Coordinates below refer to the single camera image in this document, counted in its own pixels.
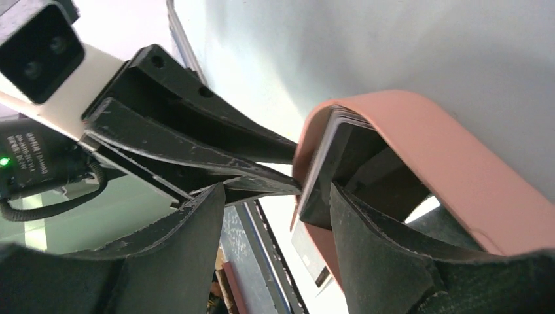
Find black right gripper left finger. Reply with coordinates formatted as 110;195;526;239
1;184;225;313

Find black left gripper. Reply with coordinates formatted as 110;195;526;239
1;118;98;200

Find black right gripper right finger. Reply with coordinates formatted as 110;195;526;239
330;185;554;313

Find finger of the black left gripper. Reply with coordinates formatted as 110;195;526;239
84;97;300;205
82;44;296;164

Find pink oval plastic tray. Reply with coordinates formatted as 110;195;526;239
293;90;554;256

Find brown leather card holder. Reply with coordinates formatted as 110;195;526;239
291;219;331;290

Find black card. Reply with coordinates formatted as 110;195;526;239
298;106;387;230

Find aluminium frame rail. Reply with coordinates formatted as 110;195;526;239
166;0;207;86

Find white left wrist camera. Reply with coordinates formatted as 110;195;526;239
1;1;124;141

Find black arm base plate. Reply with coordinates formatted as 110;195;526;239
220;200;309;313

